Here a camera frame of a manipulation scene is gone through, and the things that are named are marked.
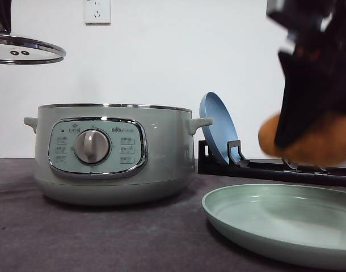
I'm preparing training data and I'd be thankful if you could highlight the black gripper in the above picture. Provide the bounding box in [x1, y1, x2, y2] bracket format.
[266, 0, 346, 149]

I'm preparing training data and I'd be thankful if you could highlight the grey table mat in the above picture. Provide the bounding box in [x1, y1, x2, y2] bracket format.
[0, 158, 346, 272]

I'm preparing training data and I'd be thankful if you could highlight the black plate rack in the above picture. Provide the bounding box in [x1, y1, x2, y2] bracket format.
[198, 139, 346, 186]

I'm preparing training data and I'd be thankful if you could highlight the green plate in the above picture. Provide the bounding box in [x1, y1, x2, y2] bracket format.
[201, 184, 346, 269]

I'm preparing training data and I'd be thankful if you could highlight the brown potato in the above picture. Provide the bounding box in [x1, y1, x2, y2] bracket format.
[258, 113, 346, 166]

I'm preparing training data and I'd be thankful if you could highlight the green electric steamer pot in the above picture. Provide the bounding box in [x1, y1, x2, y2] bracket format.
[23, 103, 212, 206]

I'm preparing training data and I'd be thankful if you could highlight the white wall socket left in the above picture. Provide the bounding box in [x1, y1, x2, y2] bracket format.
[84, 0, 111, 26]

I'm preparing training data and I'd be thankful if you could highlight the blue plate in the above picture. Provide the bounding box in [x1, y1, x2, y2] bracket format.
[199, 91, 238, 163]

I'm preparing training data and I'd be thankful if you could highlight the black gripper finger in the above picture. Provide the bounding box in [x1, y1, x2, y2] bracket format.
[0, 0, 11, 33]

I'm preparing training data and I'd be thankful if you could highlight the glass steamer lid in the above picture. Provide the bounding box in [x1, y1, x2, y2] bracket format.
[0, 33, 66, 65]

